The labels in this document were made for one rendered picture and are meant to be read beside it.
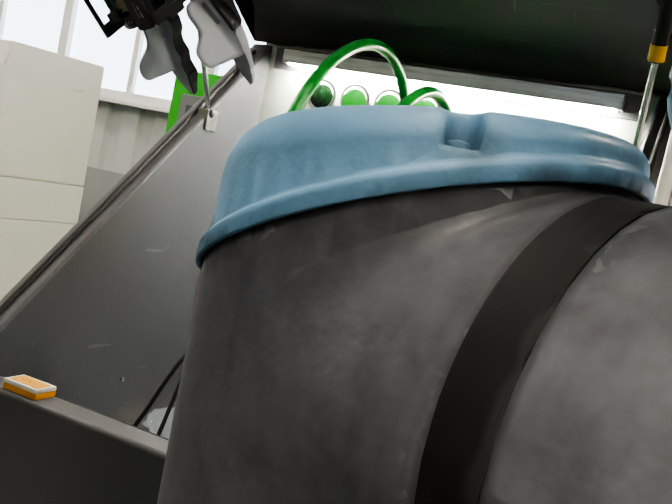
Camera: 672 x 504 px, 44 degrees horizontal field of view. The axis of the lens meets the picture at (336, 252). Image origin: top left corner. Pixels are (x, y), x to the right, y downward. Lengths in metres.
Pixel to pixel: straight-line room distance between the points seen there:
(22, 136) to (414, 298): 3.70
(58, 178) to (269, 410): 3.81
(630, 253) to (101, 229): 1.02
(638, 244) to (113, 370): 1.12
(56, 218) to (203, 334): 3.82
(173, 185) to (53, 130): 2.71
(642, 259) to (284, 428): 0.08
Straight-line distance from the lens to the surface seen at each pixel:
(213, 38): 0.78
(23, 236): 3.94
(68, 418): 0.93
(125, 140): 5.87
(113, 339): 1.23
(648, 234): 0.17
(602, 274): 0.16
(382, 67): 1.31
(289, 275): 0.19
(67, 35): 6.24
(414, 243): 0.18
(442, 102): 1.05
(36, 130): 3.89
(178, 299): 1.33
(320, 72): 0.92
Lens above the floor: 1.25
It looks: 5 degrees down
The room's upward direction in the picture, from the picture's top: 11 degrees clockwise
